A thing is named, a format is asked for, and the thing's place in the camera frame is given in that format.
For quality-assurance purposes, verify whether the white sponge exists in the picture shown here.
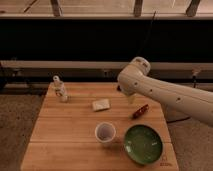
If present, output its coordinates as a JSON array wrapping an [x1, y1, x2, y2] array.
[[92, 99, 110, 112]]

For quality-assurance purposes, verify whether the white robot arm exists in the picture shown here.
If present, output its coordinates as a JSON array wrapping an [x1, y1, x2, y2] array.
[[117, 57, 213, 127]]

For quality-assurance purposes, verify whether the green ceramic plate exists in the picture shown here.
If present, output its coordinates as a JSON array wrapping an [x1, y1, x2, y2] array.
[[123, 124, 163, 165]]

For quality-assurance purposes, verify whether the red brown marker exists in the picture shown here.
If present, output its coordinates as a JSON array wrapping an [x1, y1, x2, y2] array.
[[132, 104, 149, 119]]

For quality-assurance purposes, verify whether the black cable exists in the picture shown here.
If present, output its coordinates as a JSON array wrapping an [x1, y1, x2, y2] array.
[[135, 10, 158, 58]]

